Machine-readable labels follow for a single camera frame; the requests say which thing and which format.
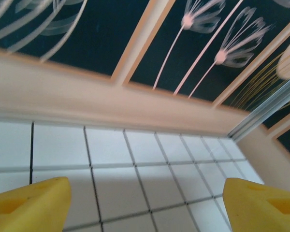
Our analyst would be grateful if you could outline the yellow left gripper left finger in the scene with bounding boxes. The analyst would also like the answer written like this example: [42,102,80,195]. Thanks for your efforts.
[0,176,72,232]

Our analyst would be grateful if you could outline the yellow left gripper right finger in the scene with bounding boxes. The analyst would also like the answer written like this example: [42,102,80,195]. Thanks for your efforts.
[222,177,290,232]

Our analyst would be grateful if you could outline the aluminium corner post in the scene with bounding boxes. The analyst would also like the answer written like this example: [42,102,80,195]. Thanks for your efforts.
[228,72,290,142]

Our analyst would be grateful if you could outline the wall panel beige disc gold lines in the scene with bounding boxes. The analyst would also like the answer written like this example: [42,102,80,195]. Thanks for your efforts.
[214,21,290,116]

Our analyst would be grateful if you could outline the wall panel with pink flowers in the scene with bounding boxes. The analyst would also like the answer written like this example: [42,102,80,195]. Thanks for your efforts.
[122,0,290,106]

